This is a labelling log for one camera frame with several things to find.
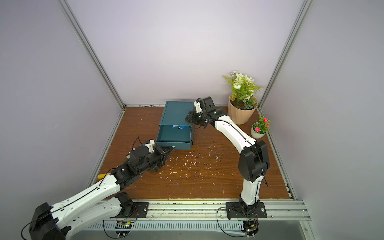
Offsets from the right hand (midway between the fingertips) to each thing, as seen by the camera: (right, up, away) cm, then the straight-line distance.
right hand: (188, 115), depth 84 cm
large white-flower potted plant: (+36, +10, +17) cm, 41 cm away
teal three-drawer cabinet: (-9, -2, +1) cm, 9 cm away
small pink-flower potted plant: (+44, -8, +7) cm, 45 cm away
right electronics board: (+31, -55, -14) cm, 64 cm away
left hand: (-5, -16, -12) cm, 21 cm away
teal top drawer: (-5, -12, +1) cm, 13 cm away
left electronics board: (-32, -54, -13) cm, 64 cm away
